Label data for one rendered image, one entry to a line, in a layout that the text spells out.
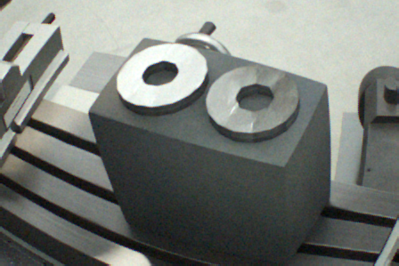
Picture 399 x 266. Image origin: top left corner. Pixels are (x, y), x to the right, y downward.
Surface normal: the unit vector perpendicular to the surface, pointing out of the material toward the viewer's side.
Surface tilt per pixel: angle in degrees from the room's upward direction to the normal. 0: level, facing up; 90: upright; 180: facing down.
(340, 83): 0
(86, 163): 0
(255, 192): 90
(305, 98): 0
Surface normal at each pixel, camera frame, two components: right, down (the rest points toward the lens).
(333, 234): -0.15, -0.71
